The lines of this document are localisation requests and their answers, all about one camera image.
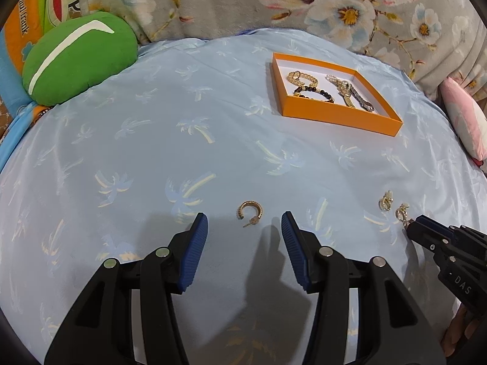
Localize gold bangle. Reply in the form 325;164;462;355
288;70;319;89

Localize person's right hand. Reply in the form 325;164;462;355
443;306;476;358

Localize brown patterned cloth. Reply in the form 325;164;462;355
0;95;23;141

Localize orange cardboard box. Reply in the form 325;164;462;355
271;52;403;137

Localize cartoon printed orange blanket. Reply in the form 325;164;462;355
0;0;82;168

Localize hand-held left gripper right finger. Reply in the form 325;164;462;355
281;211;447;365

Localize silver wristwatch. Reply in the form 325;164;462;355
348;84;375;113

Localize gold wristwatch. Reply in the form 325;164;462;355
337;81;357;109

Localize grey floral blanket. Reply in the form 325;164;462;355
76;0;487;99

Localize gold hoop earring with post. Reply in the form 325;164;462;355
237;200;264;229

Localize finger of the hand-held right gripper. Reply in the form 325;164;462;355
406;215;487;264

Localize green pillow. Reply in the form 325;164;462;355
22;11;138;106

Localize pink pillow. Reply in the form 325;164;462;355
439;77;487;160

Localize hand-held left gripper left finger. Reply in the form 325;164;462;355
44;213;208;365

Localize black bead bracelet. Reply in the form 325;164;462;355
293;87;335;104

